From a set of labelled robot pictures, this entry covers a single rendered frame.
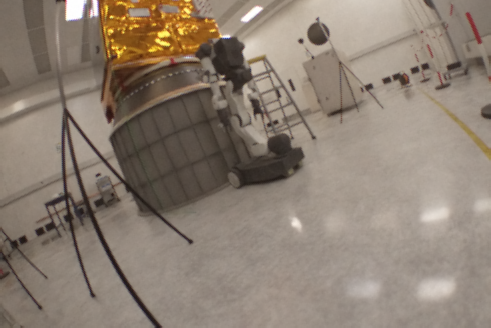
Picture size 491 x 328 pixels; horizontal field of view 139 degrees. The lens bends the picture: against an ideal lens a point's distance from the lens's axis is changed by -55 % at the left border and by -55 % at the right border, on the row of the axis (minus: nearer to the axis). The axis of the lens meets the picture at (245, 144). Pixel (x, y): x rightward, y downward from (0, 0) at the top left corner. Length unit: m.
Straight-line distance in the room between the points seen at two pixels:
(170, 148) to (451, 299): 2.33
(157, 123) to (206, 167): 0.73
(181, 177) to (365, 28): 8.38
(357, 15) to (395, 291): 8.99
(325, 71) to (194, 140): 3.69
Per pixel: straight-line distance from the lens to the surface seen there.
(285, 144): 1.67
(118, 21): 3.06
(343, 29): 9.15
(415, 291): 0.60
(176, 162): 2.25
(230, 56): 1.87
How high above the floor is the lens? 0.50
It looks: 4 degrees down
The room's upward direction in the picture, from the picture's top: 23 degrees counter-clockwise
